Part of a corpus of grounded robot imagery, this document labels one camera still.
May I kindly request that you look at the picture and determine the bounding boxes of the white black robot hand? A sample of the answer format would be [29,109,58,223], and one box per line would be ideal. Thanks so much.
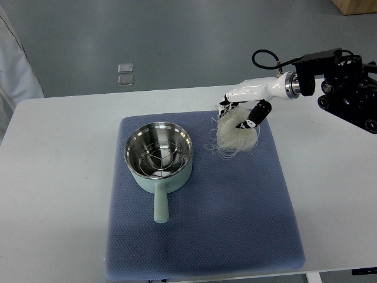
[219,72,300,129]

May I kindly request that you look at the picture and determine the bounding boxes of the white vermicelli nest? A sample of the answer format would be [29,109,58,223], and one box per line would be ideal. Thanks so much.
[204,107,259,159]

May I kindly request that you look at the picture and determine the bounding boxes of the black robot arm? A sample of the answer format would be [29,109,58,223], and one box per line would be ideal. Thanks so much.
[252,48,376,134]

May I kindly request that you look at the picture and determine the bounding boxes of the mint green pot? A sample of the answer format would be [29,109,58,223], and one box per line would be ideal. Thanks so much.
[124,121,193,223]

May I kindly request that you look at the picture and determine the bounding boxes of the wooden box corner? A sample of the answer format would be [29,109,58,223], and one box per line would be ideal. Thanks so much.
[332,0,376,15]

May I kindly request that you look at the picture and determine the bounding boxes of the blue textured mat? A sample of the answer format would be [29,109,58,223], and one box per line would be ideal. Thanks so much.
[105,111,305,281]

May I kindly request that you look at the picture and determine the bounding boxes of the upper floor socket plate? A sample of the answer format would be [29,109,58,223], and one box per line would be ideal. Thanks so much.
[118,62,133,74]

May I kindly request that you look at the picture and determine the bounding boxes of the black control box under table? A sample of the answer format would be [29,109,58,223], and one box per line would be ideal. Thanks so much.
[351,267,377,276]

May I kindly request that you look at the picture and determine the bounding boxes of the white cloth at left edge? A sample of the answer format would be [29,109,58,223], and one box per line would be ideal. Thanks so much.
[1,9,44,139]

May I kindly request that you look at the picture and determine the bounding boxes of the round wire steaming rack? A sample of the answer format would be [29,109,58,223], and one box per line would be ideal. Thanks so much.
[138,147,185,178]

